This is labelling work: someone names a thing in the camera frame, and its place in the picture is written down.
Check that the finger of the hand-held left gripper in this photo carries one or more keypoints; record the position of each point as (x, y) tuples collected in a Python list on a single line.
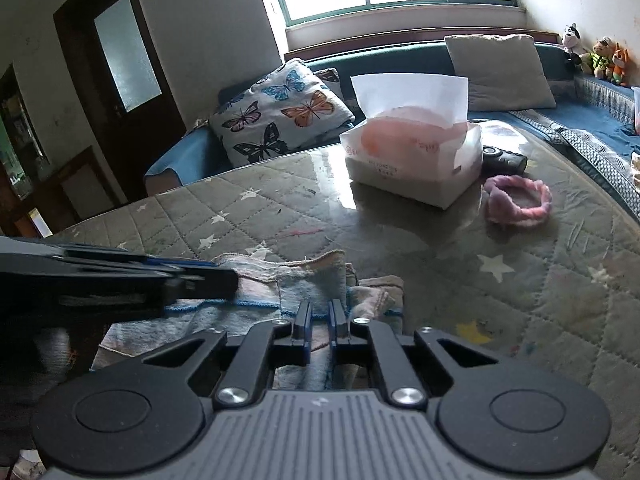
[(210, 284), (165, 261)]

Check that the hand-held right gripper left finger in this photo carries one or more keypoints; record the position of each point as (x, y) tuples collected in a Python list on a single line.
[(302, 330)]

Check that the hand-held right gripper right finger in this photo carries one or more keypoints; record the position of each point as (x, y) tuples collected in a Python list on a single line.
[(334, 330)]

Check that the blue striped shirt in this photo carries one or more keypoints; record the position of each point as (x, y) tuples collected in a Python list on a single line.
[(310, 280)]

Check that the dark wooden cabinet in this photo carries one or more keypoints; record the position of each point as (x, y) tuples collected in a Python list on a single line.
[(65, 185)]

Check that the dark wooden door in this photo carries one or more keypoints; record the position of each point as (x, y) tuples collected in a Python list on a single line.
[(125, 125)]

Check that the white tissue pack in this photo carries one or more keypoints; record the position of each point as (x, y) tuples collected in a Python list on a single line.
[(400, 160)]

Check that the butterfly print pillow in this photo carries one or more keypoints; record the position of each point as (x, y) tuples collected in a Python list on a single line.
[(280, 110)]

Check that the pink headband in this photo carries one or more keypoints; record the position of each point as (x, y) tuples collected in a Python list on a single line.
[(500, 212)]

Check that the black remote control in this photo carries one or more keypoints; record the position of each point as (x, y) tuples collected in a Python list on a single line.
[(505, 161)]

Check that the grey pillow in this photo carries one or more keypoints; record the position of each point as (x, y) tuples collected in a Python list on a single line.
[(500, 75)]

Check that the blue sofa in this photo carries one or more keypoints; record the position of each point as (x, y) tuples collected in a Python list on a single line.
[(590, 130)]

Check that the clear plastic storage box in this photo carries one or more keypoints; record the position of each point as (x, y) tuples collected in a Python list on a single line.
[(636, 110)]

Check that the black and white plush toy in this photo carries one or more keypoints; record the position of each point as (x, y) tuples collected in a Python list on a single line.
[(572, 40)]

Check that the brown plush toy green vest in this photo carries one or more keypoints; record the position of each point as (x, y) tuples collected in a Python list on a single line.
[(597, 57)]

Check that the orange fox plush toy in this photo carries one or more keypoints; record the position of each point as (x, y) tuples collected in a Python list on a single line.
[(620, 62)]

